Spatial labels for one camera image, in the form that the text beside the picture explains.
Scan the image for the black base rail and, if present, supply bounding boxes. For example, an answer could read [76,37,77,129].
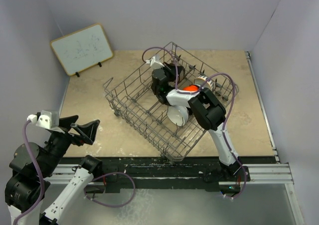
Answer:
[58,155,252,193]

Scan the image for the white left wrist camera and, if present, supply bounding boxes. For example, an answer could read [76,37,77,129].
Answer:
[27,110,64,133]

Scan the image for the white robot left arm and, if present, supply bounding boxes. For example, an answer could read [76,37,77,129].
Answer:
[4,111,103,225]

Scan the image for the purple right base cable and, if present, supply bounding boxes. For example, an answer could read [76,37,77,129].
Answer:
[221,166,248,200]

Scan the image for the brown glazed bowl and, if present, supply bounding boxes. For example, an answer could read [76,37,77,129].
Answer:
[177,66,185,83]

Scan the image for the grey wire dish rack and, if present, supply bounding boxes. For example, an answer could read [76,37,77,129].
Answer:
[104,42,232,163]

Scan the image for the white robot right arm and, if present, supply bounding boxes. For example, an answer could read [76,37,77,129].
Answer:
[150,63,242,181]

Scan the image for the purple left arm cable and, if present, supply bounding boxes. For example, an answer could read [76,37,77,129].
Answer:
[14,121,45,225]

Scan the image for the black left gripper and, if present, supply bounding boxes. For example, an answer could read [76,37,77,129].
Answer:
[41,114,99,175]

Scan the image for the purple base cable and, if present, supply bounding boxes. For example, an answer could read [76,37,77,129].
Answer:
[221,166,248,200]
[83,172,136,207]

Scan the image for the white orange rimmed striped bowl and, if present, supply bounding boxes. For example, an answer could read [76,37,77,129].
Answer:
[193,75,215,90]

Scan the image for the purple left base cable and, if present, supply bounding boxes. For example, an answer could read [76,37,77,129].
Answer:
[83,172,136,207]

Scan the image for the yellow framed whiteboard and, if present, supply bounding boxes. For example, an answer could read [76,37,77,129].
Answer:
[50,23,113,76]

